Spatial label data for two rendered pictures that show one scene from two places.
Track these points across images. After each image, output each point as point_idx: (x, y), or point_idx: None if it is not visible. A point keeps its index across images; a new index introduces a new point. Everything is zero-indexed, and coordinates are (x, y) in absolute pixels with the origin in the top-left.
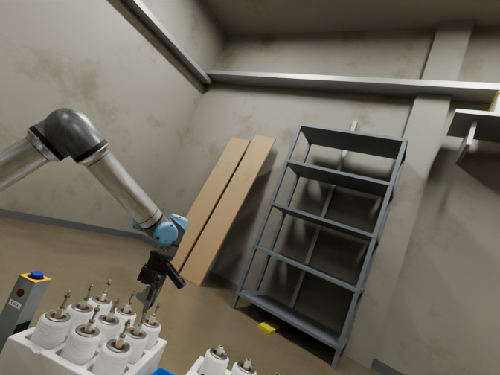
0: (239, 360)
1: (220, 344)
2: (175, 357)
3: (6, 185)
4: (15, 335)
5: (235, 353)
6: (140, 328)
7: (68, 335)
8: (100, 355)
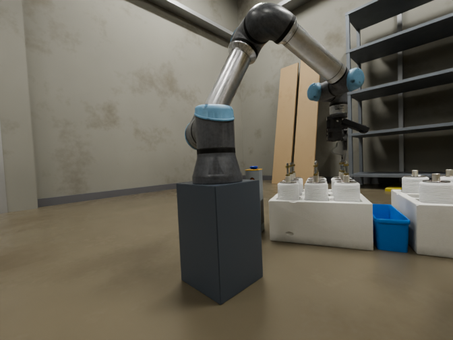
0: None
1: (373, 202)
2: None
3: (237, 87)
4: (271, 200)
5: (391, 203)
6: None
7: None
8: (340, 189)
